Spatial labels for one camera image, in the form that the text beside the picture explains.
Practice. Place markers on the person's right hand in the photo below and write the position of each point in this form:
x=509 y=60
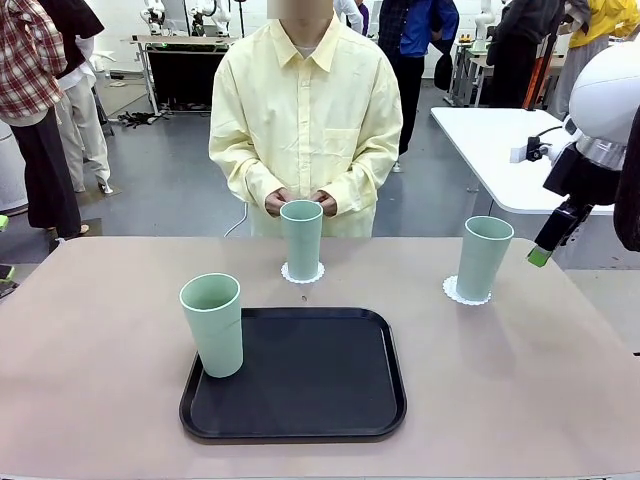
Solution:
x=276 y=205

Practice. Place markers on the person in plaid shirt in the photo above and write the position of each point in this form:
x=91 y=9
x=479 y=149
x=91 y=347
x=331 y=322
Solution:
x=25 y=60

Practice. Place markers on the person in yellow jacket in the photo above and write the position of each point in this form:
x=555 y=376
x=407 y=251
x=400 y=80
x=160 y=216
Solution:
x=595 y=25

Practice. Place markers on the black workbench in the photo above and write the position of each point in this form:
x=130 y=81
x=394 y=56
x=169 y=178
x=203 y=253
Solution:
x=185 y=75

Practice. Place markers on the person in blue jacket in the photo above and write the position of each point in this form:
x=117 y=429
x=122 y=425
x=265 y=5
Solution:
x=415 y=30

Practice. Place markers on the person in dark jacket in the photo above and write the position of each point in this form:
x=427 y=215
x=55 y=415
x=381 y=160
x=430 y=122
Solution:
x=520 y=50

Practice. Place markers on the person in black vest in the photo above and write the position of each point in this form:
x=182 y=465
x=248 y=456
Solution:
x=85 y=115

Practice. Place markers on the person's left forearm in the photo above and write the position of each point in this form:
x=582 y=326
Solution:
x=355 y=180

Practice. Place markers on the black plastic tray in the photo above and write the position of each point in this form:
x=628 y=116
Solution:
x=300 y=380

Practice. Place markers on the grey background desk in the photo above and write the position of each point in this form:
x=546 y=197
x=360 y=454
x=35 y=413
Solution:
x=470 y=65

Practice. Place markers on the person in yellow shirt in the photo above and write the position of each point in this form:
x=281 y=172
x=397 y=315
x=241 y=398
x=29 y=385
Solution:
x=300 y=115

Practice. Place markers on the orange black pole stand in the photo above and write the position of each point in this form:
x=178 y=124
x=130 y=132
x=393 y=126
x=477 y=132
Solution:
x=537 y=75

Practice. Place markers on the tall pale green cup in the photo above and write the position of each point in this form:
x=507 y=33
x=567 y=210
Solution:
x=482 y=260
x=301 y=240
x=215 y=340

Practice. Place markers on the white scalloped paper coaster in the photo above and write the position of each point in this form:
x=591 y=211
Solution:
x=448 y=290
x=284 y=273

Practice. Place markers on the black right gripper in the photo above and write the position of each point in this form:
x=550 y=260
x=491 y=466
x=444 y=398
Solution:
x=570 y=220

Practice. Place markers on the black bag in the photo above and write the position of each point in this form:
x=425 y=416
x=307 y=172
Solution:
x=443 y=72

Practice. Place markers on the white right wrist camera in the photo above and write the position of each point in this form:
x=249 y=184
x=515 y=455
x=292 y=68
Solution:
x=525 y=150

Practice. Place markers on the white rounded table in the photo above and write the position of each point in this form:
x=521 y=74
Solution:
x=490 y=150

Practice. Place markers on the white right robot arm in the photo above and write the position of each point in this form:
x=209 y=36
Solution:
x=605 y=90

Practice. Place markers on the white floor appliance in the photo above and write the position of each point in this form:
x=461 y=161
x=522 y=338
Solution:
x=10 y=170

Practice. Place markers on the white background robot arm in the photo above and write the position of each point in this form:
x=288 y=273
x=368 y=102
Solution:
x=482 y=25
x=215 y=15
x=152 y=15

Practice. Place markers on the person's left hand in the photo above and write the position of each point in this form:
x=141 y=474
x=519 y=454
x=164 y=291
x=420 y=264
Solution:
x=327 y=205

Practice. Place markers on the person's right forearm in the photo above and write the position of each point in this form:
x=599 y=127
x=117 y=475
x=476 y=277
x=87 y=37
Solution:
x=245 y=180

